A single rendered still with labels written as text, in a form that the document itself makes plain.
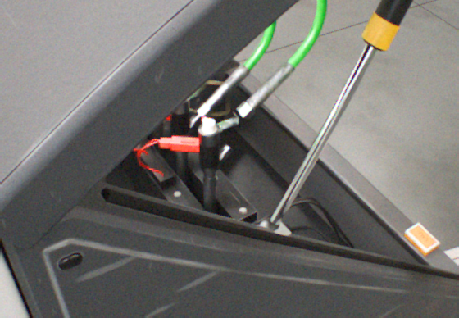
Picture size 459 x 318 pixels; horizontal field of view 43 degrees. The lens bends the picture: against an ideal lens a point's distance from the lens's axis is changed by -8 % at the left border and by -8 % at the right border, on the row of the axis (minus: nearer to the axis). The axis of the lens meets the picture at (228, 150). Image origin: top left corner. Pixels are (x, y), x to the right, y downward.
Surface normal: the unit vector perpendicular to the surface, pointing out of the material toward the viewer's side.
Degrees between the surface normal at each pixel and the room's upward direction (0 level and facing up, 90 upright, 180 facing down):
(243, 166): 0
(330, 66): 0
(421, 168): 0
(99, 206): 43
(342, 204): 90
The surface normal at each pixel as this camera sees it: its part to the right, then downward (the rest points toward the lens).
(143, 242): 0.54, 0.57
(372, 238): -0.84, 0.36
